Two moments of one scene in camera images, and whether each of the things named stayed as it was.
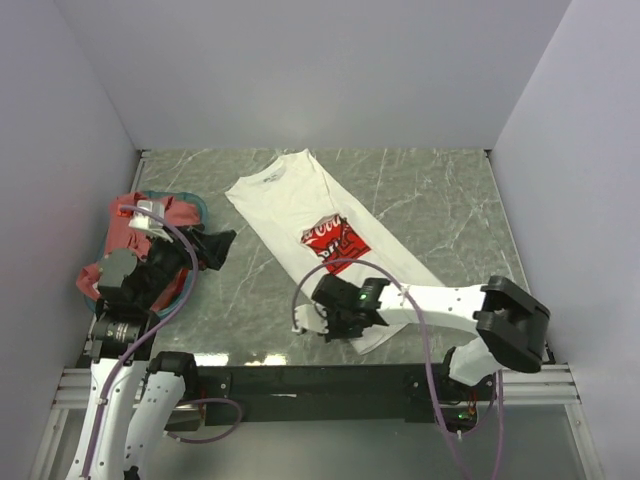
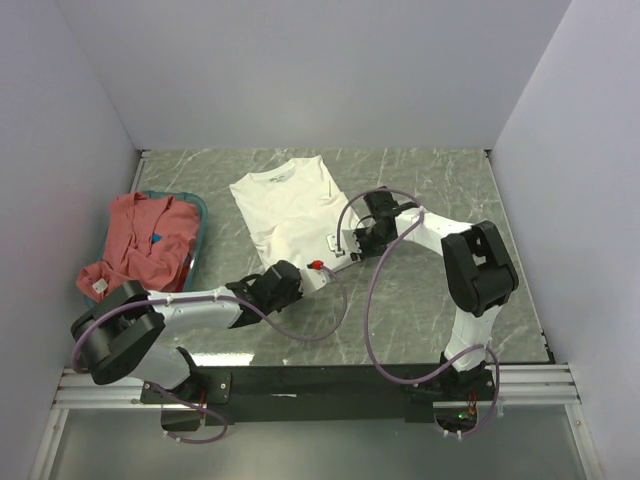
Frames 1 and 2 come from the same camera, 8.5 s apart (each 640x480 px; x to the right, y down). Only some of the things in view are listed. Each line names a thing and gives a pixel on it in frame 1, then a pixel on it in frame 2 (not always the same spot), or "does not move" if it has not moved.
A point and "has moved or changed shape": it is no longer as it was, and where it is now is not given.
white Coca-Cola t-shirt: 306,219 has moved or changed shape
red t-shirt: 121,238 does not move
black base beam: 270,392 does not move
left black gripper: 211,247 → 296,295
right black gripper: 334,333 → 365,252
